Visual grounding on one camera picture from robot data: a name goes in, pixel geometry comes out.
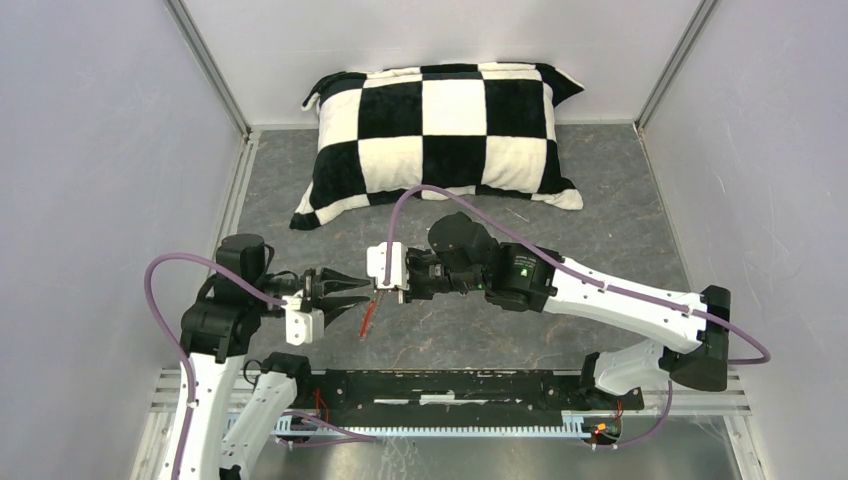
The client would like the metal keyring with red handle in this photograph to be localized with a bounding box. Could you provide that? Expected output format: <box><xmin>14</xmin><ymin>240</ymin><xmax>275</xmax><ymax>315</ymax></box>
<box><xmin>359</xmin><ymin>290</ymin><xmax>385</xmax><ymax>339</ymax></box>

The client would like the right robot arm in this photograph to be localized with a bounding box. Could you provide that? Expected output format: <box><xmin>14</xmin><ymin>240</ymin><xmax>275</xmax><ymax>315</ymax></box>
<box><xmin>375</xmin><ymin>212</ymin><xmax>730</xmax><ymax>408</ymax></box>

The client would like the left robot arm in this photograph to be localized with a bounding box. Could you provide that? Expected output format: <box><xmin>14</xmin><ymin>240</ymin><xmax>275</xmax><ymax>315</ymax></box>
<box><xmin>144</xmin><ymin>234</ymin><xmax>369</xmax><ymax>479</ymax></box>

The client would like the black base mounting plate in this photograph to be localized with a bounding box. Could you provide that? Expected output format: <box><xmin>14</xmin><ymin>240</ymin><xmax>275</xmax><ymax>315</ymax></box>
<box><xmin>291</xmin><ymin>370</ymin><xmax>645</xmax><ymax>429</ymax></box>

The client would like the black white checkered pillow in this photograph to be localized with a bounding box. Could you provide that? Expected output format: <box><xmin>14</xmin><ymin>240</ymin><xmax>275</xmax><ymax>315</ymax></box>
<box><xmin>290</xmin><ymin>62</ymin><xmax>583</xmax><ymax>231</ymax></box>

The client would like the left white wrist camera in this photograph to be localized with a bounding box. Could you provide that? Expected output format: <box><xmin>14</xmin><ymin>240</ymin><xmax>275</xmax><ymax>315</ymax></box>
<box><xmin>284</xmin><ymin>296</ymin><xmax>325</xmax><ymax>346</ymax></box>

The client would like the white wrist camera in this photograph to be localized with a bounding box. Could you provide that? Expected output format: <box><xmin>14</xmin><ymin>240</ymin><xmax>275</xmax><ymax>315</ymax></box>
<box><xmin>284</xmin><ymin>296</ymin><xmax>325</xmax><ymax>346</ymax></box>
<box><xmin>366</xmin><ymin>241</ymin><xmax>409</xmax><ymax>291</ymax></box>

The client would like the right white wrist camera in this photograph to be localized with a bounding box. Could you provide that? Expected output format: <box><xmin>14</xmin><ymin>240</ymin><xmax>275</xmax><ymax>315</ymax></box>
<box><xmin>366</xmin><ymin>241</ymin><xmax>409</xmax><ymax>291</ymax></box>

